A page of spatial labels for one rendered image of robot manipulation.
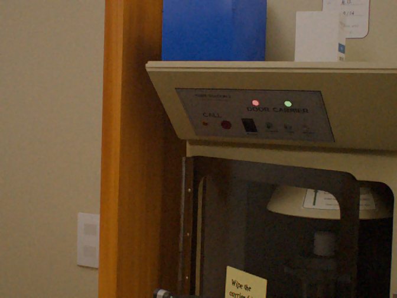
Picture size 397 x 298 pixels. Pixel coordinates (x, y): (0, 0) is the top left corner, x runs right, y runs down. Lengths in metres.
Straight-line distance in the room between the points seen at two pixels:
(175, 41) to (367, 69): 0.25
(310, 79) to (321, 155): 0.14
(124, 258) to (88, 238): 0.65
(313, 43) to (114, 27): 0.27
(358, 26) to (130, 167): 0.35
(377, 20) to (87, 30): 0.86
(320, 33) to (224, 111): 0.16
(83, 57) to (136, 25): 0.66
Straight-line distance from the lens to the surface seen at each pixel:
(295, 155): 1.03
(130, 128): 1.07
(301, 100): 0.94
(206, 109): 1.01
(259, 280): 0.98
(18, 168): 1.84
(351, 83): 0.90
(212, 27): 0.96
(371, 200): 1.06
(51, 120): 1.78
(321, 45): 0.93
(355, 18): 1.01
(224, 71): 0.95
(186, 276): 1.10
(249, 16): 0.99
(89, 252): 1.73
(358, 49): 1.01
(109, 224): 1.06
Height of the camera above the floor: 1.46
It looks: 3 degrees down
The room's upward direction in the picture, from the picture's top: 2 degrees clockwise
